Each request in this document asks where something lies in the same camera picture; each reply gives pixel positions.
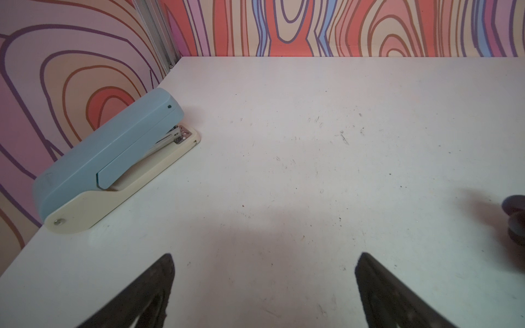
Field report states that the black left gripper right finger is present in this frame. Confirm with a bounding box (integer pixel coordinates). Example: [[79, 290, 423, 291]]
[[355, 252, 455, 328]]

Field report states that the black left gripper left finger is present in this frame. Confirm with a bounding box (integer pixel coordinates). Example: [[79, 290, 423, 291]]
[[80, 254, 176, 327]]

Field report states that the light blue stapler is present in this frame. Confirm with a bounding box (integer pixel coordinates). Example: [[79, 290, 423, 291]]
[[33, 87, 201, 234]]

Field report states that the dark purple grape bunch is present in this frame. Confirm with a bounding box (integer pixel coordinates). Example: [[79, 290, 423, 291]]
[[501, 195, 525, 247]]

